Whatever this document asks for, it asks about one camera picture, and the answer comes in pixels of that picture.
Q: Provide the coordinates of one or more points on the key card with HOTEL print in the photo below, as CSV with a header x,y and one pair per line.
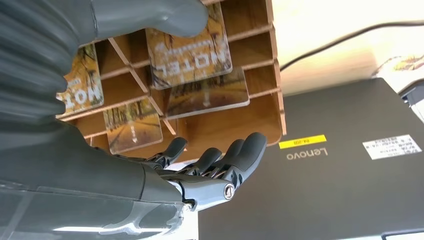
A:
x,y
82,89
188,63

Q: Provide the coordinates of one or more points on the grey laptop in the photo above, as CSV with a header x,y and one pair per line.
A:
x,y
331,192

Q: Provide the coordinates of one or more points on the autumn picture key card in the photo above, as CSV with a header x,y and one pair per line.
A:
x,y
407,64

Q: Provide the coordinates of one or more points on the wooden card organizer tray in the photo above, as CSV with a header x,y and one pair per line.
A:
x,y
232,129

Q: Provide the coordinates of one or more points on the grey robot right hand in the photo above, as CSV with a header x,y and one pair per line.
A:
x,y
82,185

